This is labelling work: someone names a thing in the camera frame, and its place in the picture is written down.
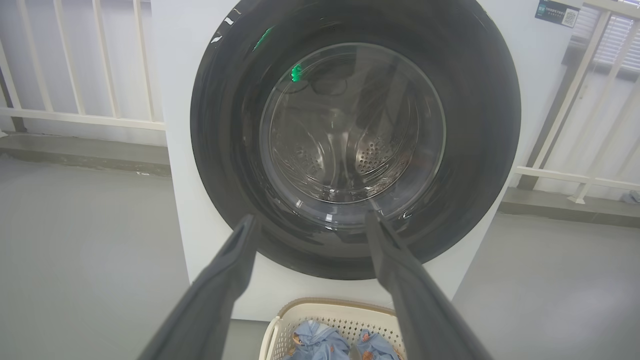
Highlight blue garment with white patches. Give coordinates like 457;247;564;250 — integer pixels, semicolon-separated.
352;328;402;360

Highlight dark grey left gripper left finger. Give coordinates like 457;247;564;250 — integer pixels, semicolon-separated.
137;215;257;360

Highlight white front-loading washing machine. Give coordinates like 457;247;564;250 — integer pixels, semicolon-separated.
150;0;584;323

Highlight white window blinds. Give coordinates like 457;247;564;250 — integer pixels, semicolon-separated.
570;4;640;71

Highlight cream perforated laundry basket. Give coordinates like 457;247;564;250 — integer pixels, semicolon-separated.
260;298;407;360

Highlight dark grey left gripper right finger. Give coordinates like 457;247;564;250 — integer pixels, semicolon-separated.
366;210;493;360

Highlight blue garment with orange print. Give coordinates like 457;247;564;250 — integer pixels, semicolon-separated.
284;320;352;360

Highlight dark QR code sticker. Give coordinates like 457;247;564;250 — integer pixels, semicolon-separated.
534;0;581;29

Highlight white metal railing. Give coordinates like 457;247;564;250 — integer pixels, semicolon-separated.
515;0;640;205
0;0;167;138

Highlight steel perforated washer drum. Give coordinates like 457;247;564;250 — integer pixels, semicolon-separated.
270;55;418;203

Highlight black round glass washer door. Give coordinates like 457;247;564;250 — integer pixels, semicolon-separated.
190;0;522;281

